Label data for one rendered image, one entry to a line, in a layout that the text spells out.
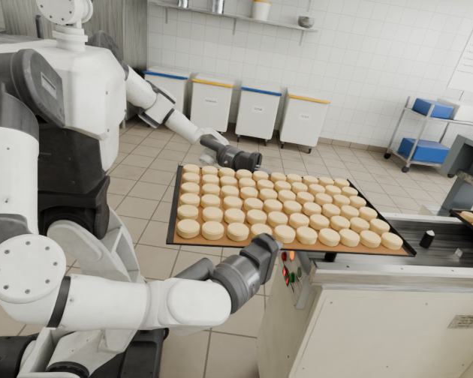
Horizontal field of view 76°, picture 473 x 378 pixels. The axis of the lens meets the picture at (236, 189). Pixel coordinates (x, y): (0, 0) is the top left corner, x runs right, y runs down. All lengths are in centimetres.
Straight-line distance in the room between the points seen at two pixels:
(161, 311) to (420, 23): 507
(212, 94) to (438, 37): 320
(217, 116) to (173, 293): 387
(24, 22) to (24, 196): 425
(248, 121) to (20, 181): 389
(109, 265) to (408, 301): 85
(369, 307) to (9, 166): 91
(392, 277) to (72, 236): 86
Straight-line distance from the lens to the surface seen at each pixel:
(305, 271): 93
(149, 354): 147
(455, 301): 117
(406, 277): 101
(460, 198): 168
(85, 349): 124
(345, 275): 90
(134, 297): 48
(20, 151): 49
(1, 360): 139
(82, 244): 86
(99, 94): 66
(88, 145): 71
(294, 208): 84
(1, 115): 51
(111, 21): 417
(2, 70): 54
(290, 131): 432
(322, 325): 101
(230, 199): 81
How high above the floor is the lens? 142
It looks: 28 degrees down
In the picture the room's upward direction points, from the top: 10 degrees clockwise
